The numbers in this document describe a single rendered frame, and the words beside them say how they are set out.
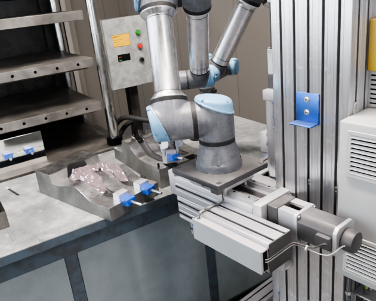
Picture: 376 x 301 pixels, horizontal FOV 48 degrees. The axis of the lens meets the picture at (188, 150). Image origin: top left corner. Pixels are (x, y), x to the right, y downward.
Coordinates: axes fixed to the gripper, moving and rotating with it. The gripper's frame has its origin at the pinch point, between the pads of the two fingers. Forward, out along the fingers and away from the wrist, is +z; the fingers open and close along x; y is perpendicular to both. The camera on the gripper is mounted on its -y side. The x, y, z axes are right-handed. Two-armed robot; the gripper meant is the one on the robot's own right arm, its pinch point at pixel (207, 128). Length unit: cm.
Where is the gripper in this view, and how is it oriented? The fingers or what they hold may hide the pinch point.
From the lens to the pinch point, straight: 204.2
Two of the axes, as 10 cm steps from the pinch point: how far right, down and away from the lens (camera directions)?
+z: 1.0, 9.3, 3.5
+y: 5.4, 2.4, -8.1
